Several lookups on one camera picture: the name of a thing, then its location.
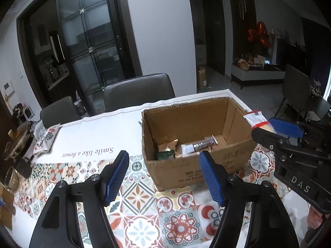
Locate glass sliding door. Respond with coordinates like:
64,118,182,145
54,0,144,101

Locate small gold snack packet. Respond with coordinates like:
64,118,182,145
158,139,179,152

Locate electric cooking pot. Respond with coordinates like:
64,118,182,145
2,121,37,161

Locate person's right hand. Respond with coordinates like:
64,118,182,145
307,206,324,231

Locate white red-printed bag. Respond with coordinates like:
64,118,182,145
33,123,62,156

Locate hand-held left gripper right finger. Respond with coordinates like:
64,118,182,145
199,150,295,248

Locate dark grey chair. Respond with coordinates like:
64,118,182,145
274,63,331,122

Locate silver and white tube packet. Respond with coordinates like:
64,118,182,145
180,135,217,155

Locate white low sideboard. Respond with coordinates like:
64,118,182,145
230,62,287,90

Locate clear red-striped plastic packet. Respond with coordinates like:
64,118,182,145
243,111,278,135

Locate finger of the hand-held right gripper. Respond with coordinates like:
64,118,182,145
268,117,305,145
252,126,331,161

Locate dark green snack packet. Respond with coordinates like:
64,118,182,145
156,149,176,161

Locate small open cardboard box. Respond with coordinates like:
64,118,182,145
0,182,15,231

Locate patterned tile-print tablecloth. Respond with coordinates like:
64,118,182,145
10,89,311,248

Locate red foil balloons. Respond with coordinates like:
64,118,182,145
246,21,272,49

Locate black mug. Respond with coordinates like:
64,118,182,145
15,156,33,179

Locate glass bowl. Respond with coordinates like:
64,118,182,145
5,166,20,191

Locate brown cardboard box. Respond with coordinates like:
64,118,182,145
141,97,259,192

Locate flower bouquet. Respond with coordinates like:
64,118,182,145
309,79,322,97

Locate tall cardboard box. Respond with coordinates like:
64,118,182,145
196,65,209,90

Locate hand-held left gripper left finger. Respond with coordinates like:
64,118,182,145
28,150,130,248

